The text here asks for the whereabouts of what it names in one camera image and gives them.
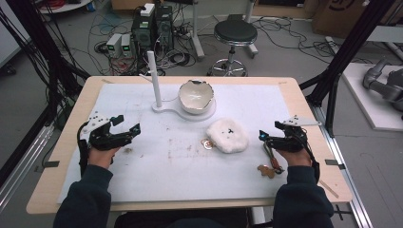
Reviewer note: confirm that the black tape piece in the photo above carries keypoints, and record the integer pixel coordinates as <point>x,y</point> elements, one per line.
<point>334,163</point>
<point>51,164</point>

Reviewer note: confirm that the grey power supply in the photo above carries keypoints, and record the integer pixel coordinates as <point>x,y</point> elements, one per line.
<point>126,46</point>
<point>113,45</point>

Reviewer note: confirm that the black computer tower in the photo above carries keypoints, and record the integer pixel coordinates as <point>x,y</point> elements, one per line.
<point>142,33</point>
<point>164,27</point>

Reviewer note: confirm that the white platform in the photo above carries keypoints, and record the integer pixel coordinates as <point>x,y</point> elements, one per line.
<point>367,107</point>

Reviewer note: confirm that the person's left hand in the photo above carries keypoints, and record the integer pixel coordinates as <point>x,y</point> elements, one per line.
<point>101,156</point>

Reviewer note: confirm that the white table mat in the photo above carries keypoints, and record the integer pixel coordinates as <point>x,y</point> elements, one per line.
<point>177,177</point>

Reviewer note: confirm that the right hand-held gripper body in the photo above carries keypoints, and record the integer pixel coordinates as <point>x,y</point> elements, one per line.
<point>290,141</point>

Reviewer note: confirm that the person's right hand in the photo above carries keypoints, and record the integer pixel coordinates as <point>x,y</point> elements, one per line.
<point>296,157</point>

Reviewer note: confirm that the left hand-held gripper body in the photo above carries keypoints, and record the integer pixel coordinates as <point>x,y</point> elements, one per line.
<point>101,137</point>

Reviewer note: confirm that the white power strip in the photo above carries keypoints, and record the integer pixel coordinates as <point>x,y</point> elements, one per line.
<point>332,44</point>

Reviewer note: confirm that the cardboard box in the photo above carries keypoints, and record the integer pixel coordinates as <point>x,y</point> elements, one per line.
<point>345,15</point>

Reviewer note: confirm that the white table leg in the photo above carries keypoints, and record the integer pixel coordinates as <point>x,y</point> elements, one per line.
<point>196,31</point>
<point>251,28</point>

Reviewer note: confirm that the white pole stand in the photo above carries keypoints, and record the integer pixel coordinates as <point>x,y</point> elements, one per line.
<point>155,82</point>

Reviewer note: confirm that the aluminium rail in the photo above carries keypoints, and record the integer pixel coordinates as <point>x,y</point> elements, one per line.
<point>22,171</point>
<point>351,177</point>

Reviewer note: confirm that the black round stool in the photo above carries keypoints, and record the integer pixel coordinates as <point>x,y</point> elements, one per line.
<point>235,31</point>

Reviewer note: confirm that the white box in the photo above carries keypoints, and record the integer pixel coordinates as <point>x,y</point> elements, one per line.
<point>147,9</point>

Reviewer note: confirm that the black frame strut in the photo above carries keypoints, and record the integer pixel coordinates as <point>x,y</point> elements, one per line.
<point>38,41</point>
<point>348,53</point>

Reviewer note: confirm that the white shell-shaped bowl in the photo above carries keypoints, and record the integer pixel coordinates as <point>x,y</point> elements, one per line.
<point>195,96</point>

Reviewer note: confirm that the thin wooden stick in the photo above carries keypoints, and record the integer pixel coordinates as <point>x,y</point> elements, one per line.
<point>329,189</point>

